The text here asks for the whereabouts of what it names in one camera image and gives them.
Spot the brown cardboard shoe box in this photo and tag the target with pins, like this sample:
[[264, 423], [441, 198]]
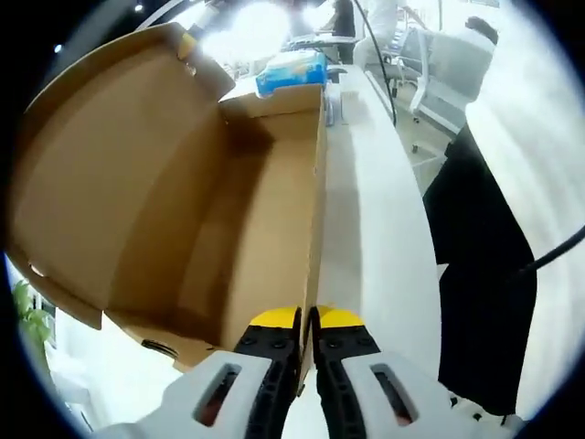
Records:
[[137, 183]]

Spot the black computer mouse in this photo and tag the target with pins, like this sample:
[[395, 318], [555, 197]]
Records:
[[338, 71]]

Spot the green plant in white pot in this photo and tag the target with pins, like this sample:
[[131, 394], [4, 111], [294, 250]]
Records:
[[32, 315]]

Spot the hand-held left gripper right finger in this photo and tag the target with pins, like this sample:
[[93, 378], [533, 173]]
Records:
[[388, 398]]

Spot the grey mesh office chair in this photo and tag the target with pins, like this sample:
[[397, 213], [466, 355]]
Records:
[[457, 68]]

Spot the person's black garment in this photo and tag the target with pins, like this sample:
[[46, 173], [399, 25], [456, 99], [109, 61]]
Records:
[[484, 274]]

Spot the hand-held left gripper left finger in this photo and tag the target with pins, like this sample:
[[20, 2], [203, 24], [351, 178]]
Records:
[[205, 388]]

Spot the blue soft tissue pack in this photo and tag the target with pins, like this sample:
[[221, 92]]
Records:
[[292, 73]]

